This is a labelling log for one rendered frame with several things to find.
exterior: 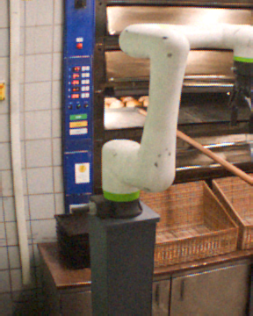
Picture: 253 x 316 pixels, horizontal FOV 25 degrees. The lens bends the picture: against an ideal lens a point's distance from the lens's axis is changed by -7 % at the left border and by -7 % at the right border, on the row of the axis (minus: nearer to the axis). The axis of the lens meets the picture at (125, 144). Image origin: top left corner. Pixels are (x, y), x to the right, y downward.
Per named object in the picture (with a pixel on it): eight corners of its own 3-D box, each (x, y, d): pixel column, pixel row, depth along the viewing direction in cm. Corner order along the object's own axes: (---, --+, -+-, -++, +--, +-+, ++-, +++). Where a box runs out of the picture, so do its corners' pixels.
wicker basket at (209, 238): (112, 235, 333) (112, 191, 326) (200, 221, 351) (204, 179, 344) (142, 271, 289) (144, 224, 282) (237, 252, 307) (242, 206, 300)
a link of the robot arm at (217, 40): (175, 55, 200) (174, 25, 197) (154, 51, 209) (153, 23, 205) (241, 50, 221) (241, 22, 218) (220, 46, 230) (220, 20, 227)
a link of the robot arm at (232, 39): (248, 25, 202) (266, 25, 209) (223, 23, 212) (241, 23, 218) (247, 62, 206) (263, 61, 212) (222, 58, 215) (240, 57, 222)
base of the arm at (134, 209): (77, 225, 195) (76, 209, 193) (64, 209, 208) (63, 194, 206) (149, 215, 204) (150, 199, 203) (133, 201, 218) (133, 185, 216)
